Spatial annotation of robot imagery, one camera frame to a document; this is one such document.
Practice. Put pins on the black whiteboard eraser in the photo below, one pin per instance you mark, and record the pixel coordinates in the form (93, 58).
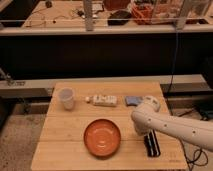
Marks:
(151, 144)

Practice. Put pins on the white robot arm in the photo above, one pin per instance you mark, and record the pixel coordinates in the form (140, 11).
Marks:
(146, 117)

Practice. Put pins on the white glue bottle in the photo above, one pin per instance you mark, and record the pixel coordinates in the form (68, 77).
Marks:
(102, 100)

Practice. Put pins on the blue sponge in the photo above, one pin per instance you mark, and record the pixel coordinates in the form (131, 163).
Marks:
(133, 100)

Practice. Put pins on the translucent plastic cup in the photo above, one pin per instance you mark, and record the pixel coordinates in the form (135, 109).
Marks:
(66, 97)

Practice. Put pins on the orange plate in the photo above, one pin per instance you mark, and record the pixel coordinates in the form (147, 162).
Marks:
(102, 138)

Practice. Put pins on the black bag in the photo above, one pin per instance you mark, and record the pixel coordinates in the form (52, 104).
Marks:
(119, 17)

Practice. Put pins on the orange crate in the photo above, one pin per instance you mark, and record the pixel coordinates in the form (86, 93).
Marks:
(142, 15)

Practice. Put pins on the grey metal post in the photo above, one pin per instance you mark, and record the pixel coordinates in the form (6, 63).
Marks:
(87, 4)

